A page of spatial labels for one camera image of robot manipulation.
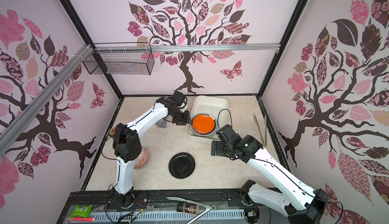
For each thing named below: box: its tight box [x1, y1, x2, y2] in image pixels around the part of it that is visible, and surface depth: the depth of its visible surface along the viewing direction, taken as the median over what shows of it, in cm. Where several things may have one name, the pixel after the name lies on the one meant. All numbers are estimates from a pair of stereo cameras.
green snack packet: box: [69, 204, 93, 219], surface depth 71 cm
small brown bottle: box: [176, 201, 201, 215], surface depth 70 cm
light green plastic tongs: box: [166, 196, 213, 224], surface depth 72 cm
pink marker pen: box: [68, 216, 96, 222], surface depth 70 cm
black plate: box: [168, 152, 196, 180], surface depth 86 cm
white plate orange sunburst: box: [190, 113, 218, 138], surface depth 97 cm
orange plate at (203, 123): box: [192, 114, 216, 134], surface depth 103 cm
